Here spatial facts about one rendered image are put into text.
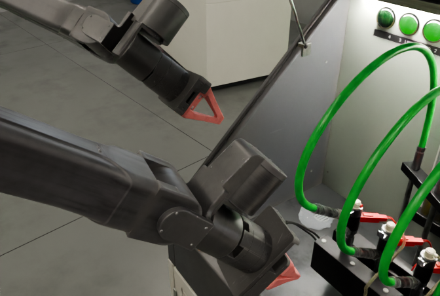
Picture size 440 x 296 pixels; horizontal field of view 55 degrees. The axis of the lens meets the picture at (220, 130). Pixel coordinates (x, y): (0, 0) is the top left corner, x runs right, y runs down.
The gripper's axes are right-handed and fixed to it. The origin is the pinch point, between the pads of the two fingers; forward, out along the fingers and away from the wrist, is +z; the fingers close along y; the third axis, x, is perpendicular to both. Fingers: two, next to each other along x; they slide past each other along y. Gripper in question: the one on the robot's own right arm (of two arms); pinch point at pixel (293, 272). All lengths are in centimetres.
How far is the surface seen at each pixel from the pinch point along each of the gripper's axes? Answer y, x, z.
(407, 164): 25, 25, 38
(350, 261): 1.9, 14.4, 32.4
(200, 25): 22, 303, 104
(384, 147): 21.2, 7.9, 5.0
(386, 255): 9.7, -1.1, 11.3
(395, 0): 49, 41, 15
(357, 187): 14.0, 6.9, 6.1
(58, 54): -105, 446, 64
